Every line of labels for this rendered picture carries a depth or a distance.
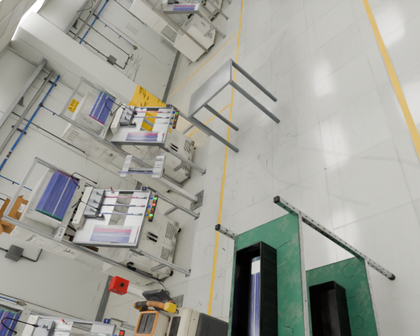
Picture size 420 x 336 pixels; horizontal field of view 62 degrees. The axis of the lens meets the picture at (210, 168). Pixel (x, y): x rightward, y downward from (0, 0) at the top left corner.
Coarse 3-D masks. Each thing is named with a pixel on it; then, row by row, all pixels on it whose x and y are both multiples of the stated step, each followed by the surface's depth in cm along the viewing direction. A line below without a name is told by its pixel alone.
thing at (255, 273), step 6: (258, 258) 170; (252, 264) 171; (258, 264) 168; (252, 270) 169; (258, 270) 166; (252, 276) 167; (258, 276) 164; (252, 282) 165; (258, 282) 162; (252, 288) 163; (258, 288) 160; (252, 294) 161; (258, 294) 158; (252, 300) 159; (258, 300) 157; (252, 306) 158; (258, 306) 155; (252, 312) 156; (258, 312) 153; (252, 318) 154; (258, 318) 152; (252, 324) 153; (258, 324) 150; (252, 330) 151; (258, 330) 148
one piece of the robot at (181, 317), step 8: (136, 304) 237; (144, 304) 229; (152, 304) 225; (160, 304) 224; (168, 304) 223; (160, 312) 245; (168, 312) 237; (176, 312) 230; (184, 312) 224; (192, 312) 225; (176, 320) 226; (184, 320) 221; (192, 320) 224; (200, 320) 228; (208, 320) 231; (216, 320) 236; (168, 328) 228; (176, 328) 222; (184, 328) 218; (192, 328) 222; (200, 328) 226; (208, 328) 230; (216, 328) 233; (224, 328) 237
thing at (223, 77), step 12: (228, 60) 392; (216, 72) 403; (228, 72) 374; (240, 72) 400; (204, 84) 414; (216, 84) 384; (228, 84) 365; (192, 96) 425; (204, 96) 394; (192, 108) 404; (264, 108) 386; (192, 120) 403; (228, 120) 457; (276, 120) 396; (228, 144) 427
